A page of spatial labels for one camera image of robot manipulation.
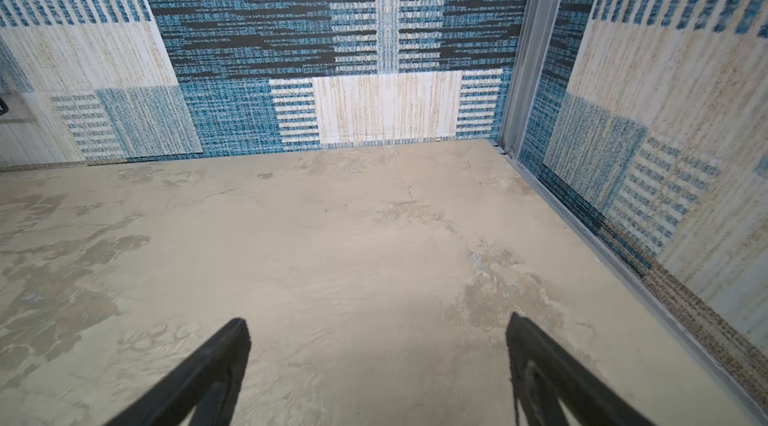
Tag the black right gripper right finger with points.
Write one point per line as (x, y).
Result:
(548, 383)

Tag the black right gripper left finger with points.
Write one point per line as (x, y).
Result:
(203, 389)

